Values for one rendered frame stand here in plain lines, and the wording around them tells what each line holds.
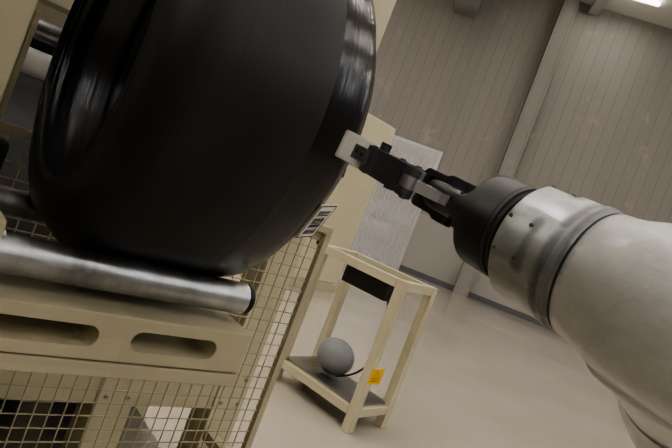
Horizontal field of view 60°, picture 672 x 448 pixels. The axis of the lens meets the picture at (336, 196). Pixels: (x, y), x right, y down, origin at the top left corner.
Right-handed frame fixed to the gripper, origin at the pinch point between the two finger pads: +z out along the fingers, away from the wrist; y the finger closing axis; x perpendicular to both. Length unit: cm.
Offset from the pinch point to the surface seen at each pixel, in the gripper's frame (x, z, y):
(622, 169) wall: -168, 565, -1127
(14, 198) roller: 29, 48, 17
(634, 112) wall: -283, 595, -1116
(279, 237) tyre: 14.6, 14.3, -5.5
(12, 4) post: 2.2, 30.8, 28.6
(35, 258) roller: 26.0, 19.7, 19.2
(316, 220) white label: 11.0, 14.1, -9.6
